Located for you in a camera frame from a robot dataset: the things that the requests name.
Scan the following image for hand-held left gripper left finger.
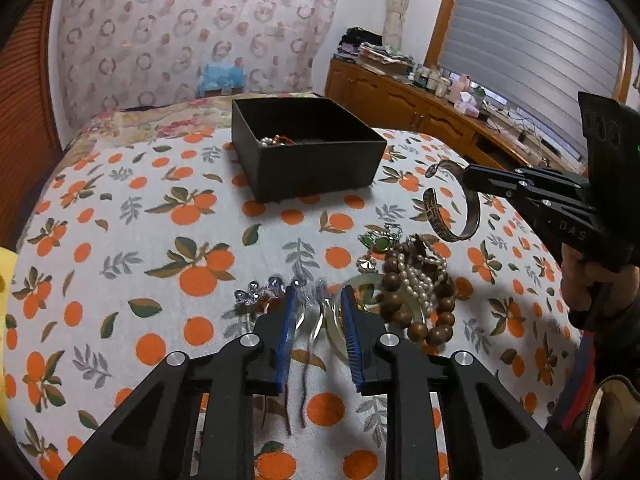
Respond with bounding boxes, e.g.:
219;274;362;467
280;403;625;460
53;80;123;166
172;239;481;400
59;285;297;480

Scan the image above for grey window blind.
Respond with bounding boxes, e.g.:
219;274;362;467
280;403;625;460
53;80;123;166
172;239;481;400
436;0;628;158

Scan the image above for wooden cabinet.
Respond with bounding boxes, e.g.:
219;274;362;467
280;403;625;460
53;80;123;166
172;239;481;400
324;56;593;173

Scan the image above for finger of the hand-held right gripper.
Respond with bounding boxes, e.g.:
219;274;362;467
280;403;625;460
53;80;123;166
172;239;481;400
462;162;593;206
511;194;607;253

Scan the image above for orange fruit print tablecloth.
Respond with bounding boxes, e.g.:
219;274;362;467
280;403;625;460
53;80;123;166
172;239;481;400
0;127;597;480

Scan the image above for pale translucent bangle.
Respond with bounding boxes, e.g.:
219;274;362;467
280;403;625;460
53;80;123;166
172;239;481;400
321;272;432;362

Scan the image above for cream curtain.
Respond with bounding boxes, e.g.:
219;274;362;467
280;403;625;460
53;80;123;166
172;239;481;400
384;0;422;52

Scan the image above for black jewelry box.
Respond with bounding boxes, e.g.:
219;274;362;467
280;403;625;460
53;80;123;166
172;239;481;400
231;96;387;204

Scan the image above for blue patterned box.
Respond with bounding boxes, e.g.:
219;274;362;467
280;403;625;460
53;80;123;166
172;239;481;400
196;61;249;99

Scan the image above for ring-patterned curtain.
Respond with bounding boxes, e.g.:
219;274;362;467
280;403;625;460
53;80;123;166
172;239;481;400
51;0;339;132

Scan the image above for row of small bottles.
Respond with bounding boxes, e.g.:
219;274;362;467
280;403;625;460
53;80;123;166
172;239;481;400
411;61;503;117

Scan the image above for silver tassel chain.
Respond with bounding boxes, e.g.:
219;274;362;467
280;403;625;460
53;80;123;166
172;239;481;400
282;280;332;435

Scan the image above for yellow cloth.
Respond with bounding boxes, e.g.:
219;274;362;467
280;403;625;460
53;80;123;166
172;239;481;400
0;246;19;413

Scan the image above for engraved metal cuff bracelet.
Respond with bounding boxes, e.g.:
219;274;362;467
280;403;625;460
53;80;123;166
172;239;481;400
422;160;482;242

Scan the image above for beaded jewelry pile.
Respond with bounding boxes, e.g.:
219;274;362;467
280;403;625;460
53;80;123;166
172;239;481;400
257;133;302;149

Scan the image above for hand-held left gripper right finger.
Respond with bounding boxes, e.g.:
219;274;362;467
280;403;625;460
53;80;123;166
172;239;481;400
341;285;582;480

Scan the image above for brown wooden bead bracelet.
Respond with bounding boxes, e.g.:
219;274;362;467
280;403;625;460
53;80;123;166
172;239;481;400
379;246;457;347

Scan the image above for wooden window frame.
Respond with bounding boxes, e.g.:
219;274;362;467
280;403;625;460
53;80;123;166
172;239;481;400
424;0;468;70

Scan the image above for white pearl necklace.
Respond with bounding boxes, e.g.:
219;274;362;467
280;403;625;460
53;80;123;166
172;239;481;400
399;254;449;317

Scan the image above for clear crystal hair clip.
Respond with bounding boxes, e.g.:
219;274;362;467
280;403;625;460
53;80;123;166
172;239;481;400
234;275;287;312

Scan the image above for brown ribbed panel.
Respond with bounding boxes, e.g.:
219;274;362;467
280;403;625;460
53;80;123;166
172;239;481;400
0;0;67;261

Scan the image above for floral blanket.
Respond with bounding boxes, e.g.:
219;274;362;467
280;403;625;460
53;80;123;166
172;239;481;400
64;91;327;152

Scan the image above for green stone earrings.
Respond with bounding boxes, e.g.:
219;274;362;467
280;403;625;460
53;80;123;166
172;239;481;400
359;225;404;254

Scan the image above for person's right hand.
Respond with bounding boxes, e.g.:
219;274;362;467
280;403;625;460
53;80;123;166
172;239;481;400
559;246;620;332

